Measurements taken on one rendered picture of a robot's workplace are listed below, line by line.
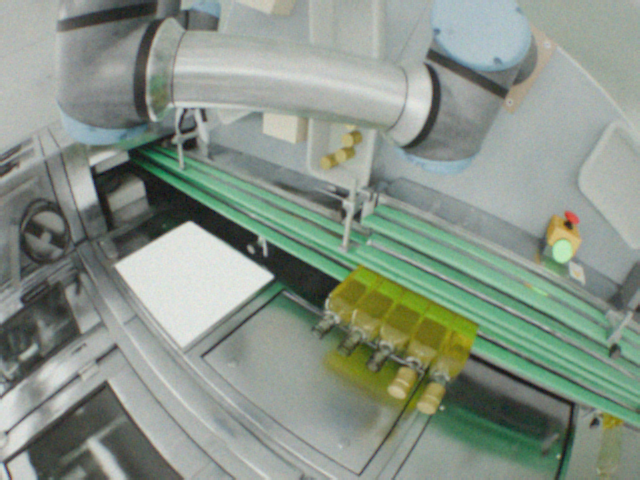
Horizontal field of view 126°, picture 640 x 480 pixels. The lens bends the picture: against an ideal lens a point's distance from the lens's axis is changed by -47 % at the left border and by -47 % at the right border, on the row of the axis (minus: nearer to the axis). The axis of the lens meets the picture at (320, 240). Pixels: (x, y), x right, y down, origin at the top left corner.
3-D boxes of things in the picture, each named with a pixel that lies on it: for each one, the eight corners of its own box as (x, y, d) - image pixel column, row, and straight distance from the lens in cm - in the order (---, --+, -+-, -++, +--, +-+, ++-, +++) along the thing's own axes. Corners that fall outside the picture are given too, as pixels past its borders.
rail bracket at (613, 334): (600, 309, 71) (604, 357, 61) (619, 283, 68) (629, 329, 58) (611, 316, 73) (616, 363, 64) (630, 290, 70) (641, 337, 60)
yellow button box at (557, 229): (541, 237, 74) (542, 254, 67) (554, 210, 71) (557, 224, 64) (564, 250, 76) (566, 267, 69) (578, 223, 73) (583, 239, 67)
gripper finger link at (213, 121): (229, 135, 75) (218, 102, 77) (209, 141, 71) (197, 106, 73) (223, 140, 77) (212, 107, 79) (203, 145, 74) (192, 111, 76)
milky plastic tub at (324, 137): (324, 164, 85) (305, 173, 79) (331, 85, 79) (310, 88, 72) (380, 184, 78) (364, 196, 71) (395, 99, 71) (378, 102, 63)
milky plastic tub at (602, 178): (605, 109, 70) (616, 113, 62) (664, 181, 79) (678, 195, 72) (567, 171, 70) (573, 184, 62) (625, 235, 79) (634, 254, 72)
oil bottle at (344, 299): (371, 264, 74) (318, 319, 60) (375, 245, 70) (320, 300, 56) (392, 274, 72) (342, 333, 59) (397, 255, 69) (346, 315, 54)
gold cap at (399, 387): (395, 372, 55) (383, 390, 52) (404, 364, 52) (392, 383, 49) (411, 382, 55) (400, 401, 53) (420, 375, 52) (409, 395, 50)
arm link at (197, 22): (183, 3, 80) (216, 3, 82) (179, 44, 79) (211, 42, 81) (192, 0, 72) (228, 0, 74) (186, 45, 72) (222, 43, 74)
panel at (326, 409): (192, 224, 110) (112, 271, 102) (191, 217, 109) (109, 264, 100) (438, 373, 74) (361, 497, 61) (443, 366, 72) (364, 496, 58)
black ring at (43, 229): (77, 242, 122) (35, 270, 123) (58, 192, 113) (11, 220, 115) (79, 248, 117) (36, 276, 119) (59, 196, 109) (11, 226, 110)
